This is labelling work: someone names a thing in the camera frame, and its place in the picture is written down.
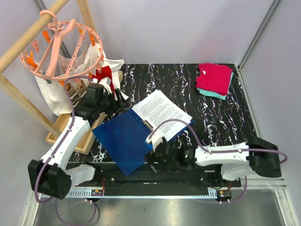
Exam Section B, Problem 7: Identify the red hanging cloth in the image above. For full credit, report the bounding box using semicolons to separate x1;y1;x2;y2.
90;66;112;82

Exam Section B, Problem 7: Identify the aluminium rail frame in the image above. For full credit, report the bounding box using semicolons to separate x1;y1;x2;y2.
24;163;301;226

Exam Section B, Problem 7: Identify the wooden drying rack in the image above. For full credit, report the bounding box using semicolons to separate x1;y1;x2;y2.
0;0;123;155

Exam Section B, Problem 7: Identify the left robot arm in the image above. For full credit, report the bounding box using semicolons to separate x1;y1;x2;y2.
28;82;126;203

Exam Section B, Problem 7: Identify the white hanging towel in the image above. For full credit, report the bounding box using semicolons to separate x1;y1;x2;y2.
36;44;124;116

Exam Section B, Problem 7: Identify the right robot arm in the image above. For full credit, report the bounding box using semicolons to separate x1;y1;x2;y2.
145;135;282;187

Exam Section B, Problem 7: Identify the brown striped sock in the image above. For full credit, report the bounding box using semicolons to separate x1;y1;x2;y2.
66;83;80;107
76;80;87;98

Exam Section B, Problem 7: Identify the pink round clothes hanger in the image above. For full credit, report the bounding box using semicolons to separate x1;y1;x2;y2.
19;9;105;82

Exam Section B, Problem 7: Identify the blue plastic folder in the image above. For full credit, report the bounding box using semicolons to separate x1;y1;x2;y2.
93;109;193;176

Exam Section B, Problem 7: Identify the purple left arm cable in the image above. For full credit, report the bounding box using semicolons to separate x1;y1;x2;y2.
34;75;101;224

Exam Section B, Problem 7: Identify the brown striped sock left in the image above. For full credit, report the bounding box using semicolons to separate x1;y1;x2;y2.
66;83;80;107

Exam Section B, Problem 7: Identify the metal folder clip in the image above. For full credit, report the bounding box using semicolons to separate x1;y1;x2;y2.
142;120;154;131

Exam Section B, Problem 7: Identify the brown striped sock right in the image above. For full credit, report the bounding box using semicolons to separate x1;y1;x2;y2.
76;80;87;98

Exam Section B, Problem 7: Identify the white paper files stack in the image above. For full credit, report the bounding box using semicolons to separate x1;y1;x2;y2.
132;90;192;141

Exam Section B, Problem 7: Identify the pink folded t-shirt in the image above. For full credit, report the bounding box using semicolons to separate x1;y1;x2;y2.
196;63;233;96

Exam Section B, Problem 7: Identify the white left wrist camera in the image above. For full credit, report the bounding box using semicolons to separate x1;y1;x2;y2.
98;77;112;94

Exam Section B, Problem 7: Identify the teal folded t-shirt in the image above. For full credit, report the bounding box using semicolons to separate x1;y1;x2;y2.
197;72;234;101

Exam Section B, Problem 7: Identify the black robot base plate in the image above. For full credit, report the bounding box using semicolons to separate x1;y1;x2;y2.
66;162;242;199

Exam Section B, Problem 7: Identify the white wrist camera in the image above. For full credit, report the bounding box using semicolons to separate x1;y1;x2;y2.
98;77;112;94
145;133;163;151

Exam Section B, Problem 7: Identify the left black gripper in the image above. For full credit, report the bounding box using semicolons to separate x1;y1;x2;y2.
98;89;130;115

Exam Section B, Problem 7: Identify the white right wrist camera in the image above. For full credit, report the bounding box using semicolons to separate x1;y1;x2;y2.
145;133;163;151

